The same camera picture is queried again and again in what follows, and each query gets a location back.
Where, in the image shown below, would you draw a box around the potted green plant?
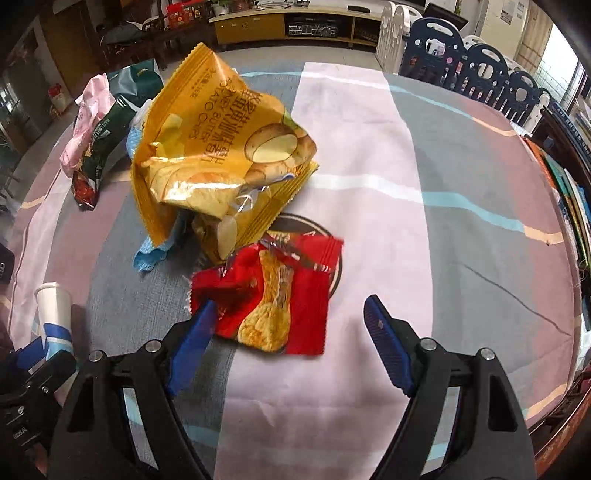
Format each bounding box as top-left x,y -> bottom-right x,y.
211,0 -> 253,16

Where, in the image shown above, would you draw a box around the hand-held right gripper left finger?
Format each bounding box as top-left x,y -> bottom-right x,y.
48,300 -> 220,480

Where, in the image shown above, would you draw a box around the white playpen fence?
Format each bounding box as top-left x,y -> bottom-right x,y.
375,0 -> 518,73

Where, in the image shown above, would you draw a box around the plaid tablecloth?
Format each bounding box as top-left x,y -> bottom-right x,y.
7,60 -> 583,480

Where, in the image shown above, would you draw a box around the white standing air conditioner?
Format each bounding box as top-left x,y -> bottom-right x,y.
479,0 -> 542,54

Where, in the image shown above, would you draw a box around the navy playpen fence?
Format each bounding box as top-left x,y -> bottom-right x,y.
399,17 -> 553,128

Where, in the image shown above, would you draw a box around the black tumbler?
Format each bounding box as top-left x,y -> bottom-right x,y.
0,244 -> 18,283

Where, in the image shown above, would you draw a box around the black monitor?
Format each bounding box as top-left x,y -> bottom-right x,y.
422,2 -> 468,31

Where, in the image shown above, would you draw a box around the stack of books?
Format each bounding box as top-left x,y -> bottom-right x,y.
546,98 -> 591,168

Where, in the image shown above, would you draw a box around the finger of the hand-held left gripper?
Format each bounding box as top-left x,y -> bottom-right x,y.
14,342 -> 47,373
28,323 -> 77,394

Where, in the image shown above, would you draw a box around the dark wooden armchair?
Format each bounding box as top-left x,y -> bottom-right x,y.
95,21 -> 153,75
143,14 -> 218,70

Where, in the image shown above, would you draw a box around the glass-topped wooden table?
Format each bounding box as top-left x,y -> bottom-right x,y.
524,134 -> 591,464

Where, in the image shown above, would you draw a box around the yellow chip bag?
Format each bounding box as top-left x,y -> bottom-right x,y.
130,42 -> 320,265

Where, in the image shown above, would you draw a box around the pink plastic bag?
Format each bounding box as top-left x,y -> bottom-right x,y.
60,74 -> 117,179

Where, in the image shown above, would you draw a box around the black audio receiver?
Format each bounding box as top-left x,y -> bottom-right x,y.
287,18 -> 341,38

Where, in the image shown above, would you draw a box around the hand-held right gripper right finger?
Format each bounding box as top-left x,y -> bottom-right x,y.
363,295 -> 539,480

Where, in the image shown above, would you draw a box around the white plastic bag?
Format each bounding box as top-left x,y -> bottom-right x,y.
130,98 -> 154,128

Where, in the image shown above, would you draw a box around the light blue wrapper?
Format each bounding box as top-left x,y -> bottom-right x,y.
124,124 -> 186,274

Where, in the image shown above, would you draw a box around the yellow television cabinet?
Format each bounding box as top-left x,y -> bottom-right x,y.
208,4 -> 394,50

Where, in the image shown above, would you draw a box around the dark green red-ended packet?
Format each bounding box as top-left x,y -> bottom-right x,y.
71,95 -> 149,212

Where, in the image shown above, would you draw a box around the red gift box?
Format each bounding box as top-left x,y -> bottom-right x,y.
165,0 -> 209,27

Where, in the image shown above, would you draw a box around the dark bag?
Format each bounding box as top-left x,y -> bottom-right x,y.
100,23 -> 149,46

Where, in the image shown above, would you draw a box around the books and remotes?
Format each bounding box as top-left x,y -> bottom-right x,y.
526,136 -> 591,273

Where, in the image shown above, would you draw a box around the red snack packet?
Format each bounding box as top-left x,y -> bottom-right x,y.
190,232 -> 345,357

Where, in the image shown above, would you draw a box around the red and white bag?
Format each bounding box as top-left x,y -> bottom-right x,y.
47,83 -> 71,112

